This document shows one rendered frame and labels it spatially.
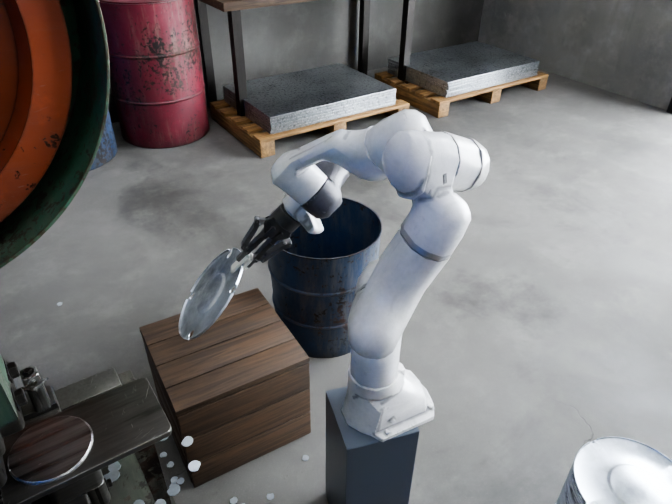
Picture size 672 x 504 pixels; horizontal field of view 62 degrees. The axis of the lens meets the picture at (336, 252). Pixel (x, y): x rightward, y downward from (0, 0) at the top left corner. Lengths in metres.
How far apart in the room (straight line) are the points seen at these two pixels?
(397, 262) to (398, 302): 0.08
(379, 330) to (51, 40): 0.74
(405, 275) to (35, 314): 1.87
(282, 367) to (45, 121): 0.92
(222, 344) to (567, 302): 1.52
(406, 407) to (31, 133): 0.95
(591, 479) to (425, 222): 0.89
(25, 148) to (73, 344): 1.40
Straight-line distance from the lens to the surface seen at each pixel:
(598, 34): 5.30
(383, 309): 1.06
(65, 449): 1.02
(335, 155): 1.18
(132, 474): 1.13
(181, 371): 1.68
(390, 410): 1.32
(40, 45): 1.06
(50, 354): 2.40
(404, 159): 0.96
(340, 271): 1.86
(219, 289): 1.56
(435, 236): 1.00
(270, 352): 1.68
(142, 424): 1.01
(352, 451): 1.35
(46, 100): 1.08
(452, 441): 1.95
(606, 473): 1.67
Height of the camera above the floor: 1.54
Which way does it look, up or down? 35 degrees down
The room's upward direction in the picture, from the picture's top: 1 degrees clockwise
